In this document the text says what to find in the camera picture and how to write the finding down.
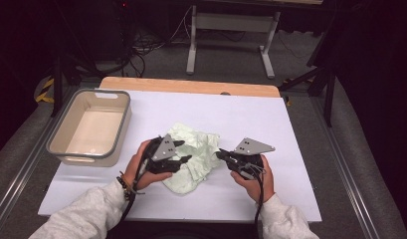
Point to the aluminium floor rail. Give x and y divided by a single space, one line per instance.
22 172
346 174

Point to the black metal stand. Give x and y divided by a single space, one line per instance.
56 93

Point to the person's left hand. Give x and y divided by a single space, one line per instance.
133 172

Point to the beige plastic bin grey rim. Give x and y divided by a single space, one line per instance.
91 129

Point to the yellow black hazard tape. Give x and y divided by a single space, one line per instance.
41 97

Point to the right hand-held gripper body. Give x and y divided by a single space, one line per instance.
252 147

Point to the white metal desk frame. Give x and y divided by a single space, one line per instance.
234 22

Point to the white table mat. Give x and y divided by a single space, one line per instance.
191 106

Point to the light green garment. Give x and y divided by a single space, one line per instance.
201 146

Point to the person's right hand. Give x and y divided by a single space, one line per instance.
265 186

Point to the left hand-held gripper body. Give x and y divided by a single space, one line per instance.
166 149

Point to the black tripod stand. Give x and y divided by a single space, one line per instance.
329 99

